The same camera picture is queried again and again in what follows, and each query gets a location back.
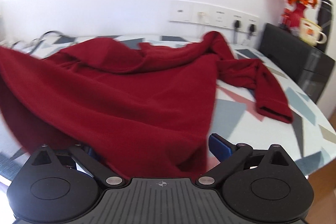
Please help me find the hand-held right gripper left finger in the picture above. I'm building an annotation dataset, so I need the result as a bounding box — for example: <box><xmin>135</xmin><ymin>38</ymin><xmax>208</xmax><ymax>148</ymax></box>
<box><xmin>28</xmin><ymin>144</ymin><xmax>126</xmax><ymax>188</ymax></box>

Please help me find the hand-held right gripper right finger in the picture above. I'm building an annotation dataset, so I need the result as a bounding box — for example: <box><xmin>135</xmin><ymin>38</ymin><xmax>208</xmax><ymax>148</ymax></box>
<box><xmin>196</xmin><ymin>133</ymin><xmax>293</xmax><ymax>186</ymax></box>

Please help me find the red sweater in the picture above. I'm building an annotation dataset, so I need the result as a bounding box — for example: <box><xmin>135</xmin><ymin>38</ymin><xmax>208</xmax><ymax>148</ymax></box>
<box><xmin>0</xmin><ymin>31</ymin><xmax>294</xmax><ymax>178</ymax></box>

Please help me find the geometric patterned mat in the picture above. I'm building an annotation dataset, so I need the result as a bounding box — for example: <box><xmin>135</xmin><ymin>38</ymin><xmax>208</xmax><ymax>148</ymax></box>
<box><xmin>0</xmin><ymin>34</ymin><xmax>336</xmax><ymax>182</ymax></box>

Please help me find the black cabinet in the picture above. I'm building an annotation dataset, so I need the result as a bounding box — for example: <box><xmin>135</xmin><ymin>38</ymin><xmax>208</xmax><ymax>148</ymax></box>
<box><xmin>259</xmin><ymin>22</ymin><xmax>336</xmax><ymax>105</ymax></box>

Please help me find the cream printed mug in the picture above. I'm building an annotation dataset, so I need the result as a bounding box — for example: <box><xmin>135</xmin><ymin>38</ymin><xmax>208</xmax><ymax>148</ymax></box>
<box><xmin>299</xmin><ymin>17</ymin><xmax>328</xmax><ymax>46</ymax></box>

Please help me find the red vase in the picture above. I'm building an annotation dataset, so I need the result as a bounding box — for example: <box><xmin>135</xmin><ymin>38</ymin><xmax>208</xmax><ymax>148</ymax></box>
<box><xmin>282</xmin><ymin>4</ymin><xmax>307</xmax><ymax>29</ymax></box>

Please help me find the black bottle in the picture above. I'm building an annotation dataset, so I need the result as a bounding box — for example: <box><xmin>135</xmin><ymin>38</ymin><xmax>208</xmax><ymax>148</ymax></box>
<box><xmin>316</xmin><ymin>0</ymin><xmax>334</xmax><ymax>35</ymax></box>

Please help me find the black cable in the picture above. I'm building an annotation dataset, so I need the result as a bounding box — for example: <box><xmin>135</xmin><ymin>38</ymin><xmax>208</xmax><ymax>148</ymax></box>
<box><xmin>0</xmin><ymin>30</ymin><xmax>69</xmax><ymax>52</ymax></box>

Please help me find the white wall socket strip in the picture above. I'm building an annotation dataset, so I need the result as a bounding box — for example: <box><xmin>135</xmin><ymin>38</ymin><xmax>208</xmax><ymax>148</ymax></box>
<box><xmin>168</xmin><ymin>0</ymin><xmax>260</xmax><ymax>30</ymax></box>

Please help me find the white network cable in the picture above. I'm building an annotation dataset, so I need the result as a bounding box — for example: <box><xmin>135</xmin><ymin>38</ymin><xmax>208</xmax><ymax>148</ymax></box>
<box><xmin>197</xmin><ymin>12</ymin><xmax>208</xmax><ymax>33</ymax></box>

